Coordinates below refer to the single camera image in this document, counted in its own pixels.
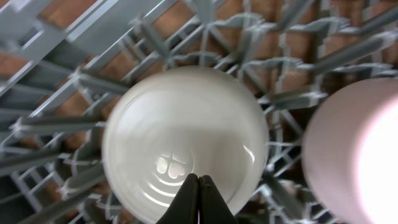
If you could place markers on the grey plastic dish rack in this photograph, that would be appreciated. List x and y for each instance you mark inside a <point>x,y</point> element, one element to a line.
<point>65,64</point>

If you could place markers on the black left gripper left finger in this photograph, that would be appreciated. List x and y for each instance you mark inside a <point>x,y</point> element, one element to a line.
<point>184,206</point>

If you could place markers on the small pink bowl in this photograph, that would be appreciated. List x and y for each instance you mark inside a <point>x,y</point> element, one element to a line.
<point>349,152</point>

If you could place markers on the grey saucer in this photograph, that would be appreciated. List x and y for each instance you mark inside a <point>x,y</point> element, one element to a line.
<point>178,122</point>

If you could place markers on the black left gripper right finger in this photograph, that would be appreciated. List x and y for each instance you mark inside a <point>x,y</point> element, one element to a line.
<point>213,209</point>

